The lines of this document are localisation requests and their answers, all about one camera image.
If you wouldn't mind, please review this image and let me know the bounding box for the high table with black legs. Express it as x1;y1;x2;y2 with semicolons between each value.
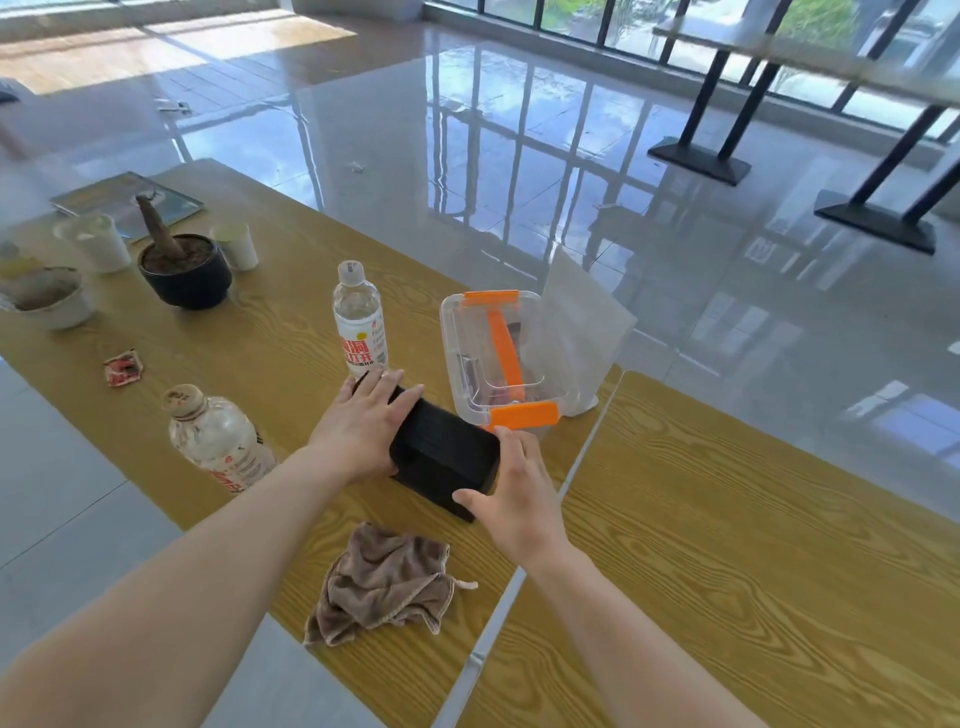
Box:
647;0;960;257

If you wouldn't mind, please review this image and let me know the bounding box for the brown cloth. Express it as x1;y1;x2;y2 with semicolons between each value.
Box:
303;522;480;648

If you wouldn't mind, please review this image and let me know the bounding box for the yellow object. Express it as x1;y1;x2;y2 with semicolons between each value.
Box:
0;240;42;282

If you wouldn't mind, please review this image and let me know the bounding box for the person's right hand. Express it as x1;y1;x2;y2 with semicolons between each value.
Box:
452;426;573;576

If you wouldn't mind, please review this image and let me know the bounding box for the person's right forearm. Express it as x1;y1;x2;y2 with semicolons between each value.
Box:
516;543;768;728

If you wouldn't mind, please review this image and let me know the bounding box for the small white paper cup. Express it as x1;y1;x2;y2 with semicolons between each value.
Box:
211;222;261;273

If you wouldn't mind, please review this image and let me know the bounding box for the white bowl with soil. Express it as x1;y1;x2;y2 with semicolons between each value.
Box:
0;266;96;333

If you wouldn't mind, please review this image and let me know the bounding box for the black pot with plant stump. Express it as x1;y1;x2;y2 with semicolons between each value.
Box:
135;192;234;312

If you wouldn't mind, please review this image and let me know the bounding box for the flat grey book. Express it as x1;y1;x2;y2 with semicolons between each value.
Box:
49;171;206;246

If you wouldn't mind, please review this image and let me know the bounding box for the red snack wrapper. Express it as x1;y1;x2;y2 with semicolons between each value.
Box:
103;348;145;389

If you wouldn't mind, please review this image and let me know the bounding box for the clear bottle with tan cap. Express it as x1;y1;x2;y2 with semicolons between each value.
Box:
161;384;279;495

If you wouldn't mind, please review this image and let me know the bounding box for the clear container with orange handle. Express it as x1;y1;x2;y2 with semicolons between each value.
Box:
439;289;601;436

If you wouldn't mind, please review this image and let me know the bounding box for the black rectangular box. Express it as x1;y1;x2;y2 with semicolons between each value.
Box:
352;371;502;525

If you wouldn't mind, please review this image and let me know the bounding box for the person's left hand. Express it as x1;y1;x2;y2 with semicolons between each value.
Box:
307;366;426;485

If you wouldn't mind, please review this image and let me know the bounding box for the clear plastic bag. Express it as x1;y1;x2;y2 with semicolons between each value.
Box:
522;247;639;418

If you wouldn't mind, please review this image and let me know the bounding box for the clear bottle with white cap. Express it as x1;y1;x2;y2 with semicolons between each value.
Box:
332;260;390;380

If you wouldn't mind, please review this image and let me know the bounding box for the large white paper cup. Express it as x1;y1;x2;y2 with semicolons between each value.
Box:
53;213;134;275

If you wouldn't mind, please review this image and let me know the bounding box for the person's left forearm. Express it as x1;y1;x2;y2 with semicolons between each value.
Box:
0;446;355;728

